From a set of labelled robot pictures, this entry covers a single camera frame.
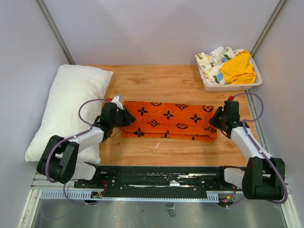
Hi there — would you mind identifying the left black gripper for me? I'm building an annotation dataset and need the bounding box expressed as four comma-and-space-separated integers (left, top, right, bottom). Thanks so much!
111, 105, 136, 128

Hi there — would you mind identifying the orange patterned pillowcase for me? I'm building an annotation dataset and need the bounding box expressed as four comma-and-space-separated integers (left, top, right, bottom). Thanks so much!
121, 101, 217, 143

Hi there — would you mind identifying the white pillow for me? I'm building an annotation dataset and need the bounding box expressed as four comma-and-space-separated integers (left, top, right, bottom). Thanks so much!
25, 65, 113, 162

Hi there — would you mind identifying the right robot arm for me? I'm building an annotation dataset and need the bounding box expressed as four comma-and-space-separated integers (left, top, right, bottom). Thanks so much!
209, 99, 288, 204

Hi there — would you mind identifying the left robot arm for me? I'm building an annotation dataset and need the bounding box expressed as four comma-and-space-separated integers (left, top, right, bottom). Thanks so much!
37, 102, 136, 184

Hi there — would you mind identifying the white plastic basket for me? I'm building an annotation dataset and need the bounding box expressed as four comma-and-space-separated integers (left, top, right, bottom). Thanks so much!
197, 57, 262, 92

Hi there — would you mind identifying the yellow cloth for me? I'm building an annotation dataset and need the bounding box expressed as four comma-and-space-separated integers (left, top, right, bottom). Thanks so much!
219, 51, 256, 85

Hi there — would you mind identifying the white printed cloth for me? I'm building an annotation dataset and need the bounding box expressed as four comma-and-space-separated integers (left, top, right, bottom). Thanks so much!
195, 47, 244, 85

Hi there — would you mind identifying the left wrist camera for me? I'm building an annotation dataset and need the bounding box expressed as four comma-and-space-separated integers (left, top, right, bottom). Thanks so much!
106, 95, 124, 110

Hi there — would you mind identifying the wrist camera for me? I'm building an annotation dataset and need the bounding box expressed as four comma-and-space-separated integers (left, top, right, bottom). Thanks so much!
228, 95, 235, 102
106, 95, 124, 110

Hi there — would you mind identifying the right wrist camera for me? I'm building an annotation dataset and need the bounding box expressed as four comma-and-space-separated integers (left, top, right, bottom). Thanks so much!
228, 95, 235, 102

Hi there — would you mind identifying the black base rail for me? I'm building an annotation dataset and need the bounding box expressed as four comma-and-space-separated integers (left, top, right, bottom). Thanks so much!
74, 165, 242, 201

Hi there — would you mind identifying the white slotted cable duct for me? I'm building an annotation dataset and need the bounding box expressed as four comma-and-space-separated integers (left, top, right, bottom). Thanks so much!
39, 189, 219, 203

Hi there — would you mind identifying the right aluminium frame post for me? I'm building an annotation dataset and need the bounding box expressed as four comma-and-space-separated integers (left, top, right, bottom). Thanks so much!
250, 0, 289, 57

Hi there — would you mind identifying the aluminium frame post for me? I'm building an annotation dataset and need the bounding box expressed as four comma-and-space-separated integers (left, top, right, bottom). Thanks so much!
250, 0, 289, 57
35, 0, 75, 65

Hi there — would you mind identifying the left aluminium frame post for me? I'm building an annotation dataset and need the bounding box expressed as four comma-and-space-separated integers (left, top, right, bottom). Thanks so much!
35, 0, 75, 65

